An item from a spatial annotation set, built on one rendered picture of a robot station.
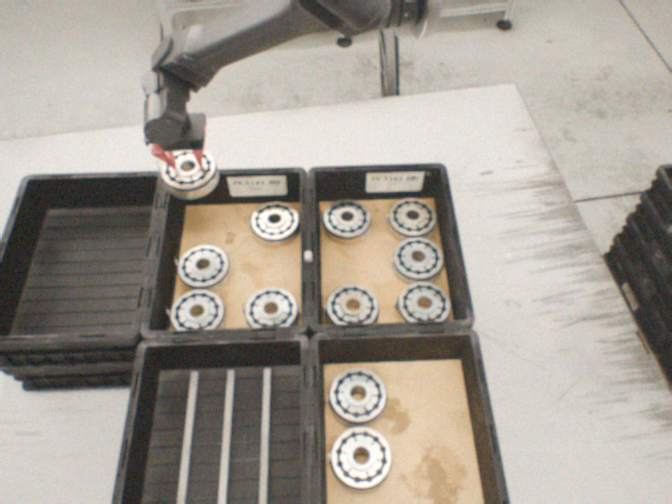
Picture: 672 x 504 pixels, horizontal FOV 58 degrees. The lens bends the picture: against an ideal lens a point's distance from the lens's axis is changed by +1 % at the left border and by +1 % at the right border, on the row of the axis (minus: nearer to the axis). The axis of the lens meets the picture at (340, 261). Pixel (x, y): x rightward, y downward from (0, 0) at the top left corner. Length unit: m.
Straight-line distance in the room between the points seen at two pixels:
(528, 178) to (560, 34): 1.85
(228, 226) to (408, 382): 0.52
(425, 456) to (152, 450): 0.48
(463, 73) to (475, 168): 1.46
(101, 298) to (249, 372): 0.35
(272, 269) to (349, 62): 1.95
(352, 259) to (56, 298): 0.61
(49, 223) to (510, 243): 1.06
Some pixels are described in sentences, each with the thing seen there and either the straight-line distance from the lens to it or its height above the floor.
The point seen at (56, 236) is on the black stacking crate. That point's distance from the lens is 1.45.
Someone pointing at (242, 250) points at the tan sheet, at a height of 0.83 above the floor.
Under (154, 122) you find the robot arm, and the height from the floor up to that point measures 1.25.
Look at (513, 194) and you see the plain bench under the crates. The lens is 1.62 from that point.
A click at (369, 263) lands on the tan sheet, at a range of 1.27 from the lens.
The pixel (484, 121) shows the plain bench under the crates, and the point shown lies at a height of 0.70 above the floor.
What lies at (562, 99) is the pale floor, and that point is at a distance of 3.06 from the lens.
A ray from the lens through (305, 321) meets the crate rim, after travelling 1.09.
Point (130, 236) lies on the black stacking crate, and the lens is 1.39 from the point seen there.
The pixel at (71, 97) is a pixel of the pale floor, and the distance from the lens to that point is 3.15.
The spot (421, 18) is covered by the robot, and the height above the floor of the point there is 1.11.
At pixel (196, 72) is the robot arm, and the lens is 0.98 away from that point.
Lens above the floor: 1.88
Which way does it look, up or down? 56 degrees down
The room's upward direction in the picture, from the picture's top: straight up
